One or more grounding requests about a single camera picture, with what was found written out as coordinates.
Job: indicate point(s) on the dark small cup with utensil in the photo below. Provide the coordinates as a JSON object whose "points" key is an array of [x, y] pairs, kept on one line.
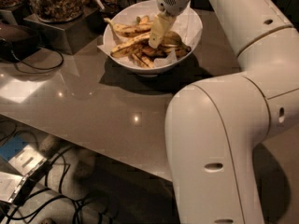
{"points": [[107, 8]]}

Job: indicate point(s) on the dark metal stand box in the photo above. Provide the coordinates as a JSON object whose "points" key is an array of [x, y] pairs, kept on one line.
{"points": [[69, 37]]}

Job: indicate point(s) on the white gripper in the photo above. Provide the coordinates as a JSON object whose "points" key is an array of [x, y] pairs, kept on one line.
{"points": [[170, 1]]}

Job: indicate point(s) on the small banana pieces bottom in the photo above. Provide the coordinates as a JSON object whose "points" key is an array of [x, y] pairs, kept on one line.
{"points": [[150, 58]]}

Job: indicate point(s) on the glass jar of mixed nuts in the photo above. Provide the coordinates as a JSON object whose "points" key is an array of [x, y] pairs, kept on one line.
{"points": [[54, 11]]}

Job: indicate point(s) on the spotted banana at back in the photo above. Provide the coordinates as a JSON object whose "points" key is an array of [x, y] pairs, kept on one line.
{"points": [[130, 30]]}

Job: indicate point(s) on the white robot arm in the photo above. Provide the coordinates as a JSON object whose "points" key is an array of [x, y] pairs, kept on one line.
{"points": [[213, 125]]}

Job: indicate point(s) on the large spotted banana front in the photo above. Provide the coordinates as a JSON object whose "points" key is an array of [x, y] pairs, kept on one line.
{"points": [[132, 45]]}

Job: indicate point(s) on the white paper liner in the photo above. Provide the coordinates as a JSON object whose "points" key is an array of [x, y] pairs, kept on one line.
{"points": [[126, 39]]}

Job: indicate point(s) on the white ceramic bowl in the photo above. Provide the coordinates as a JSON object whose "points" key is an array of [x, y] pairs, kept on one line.
{"points": [[188, 25]]}

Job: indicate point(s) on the dark brown appliance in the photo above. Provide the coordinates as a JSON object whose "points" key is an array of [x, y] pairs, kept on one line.
{"points": [[17, 42]]}

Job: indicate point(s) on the blue box on floor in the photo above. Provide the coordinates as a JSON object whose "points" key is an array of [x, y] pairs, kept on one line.
{"points": [[12, 148]]}

